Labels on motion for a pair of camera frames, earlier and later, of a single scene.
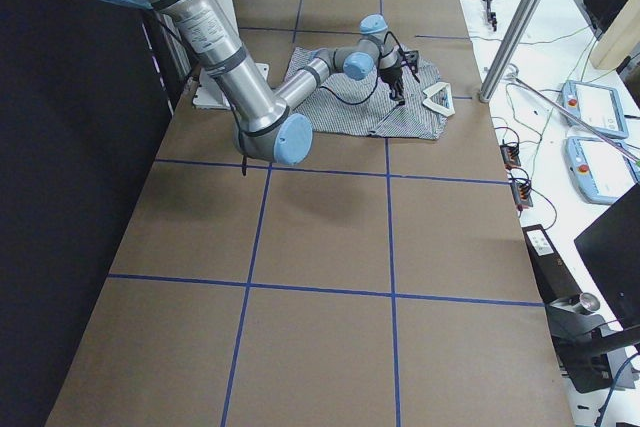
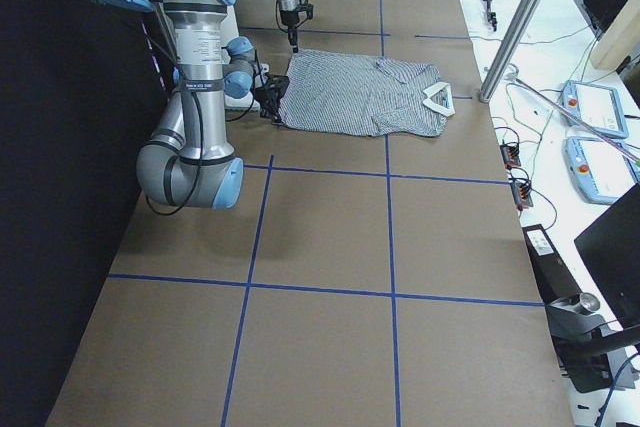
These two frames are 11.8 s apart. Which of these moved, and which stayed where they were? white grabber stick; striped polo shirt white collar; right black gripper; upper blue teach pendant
Moved: right black gripper
Stayed: upper blue teach pendant; striped polo shirt white collar; white grabber stick
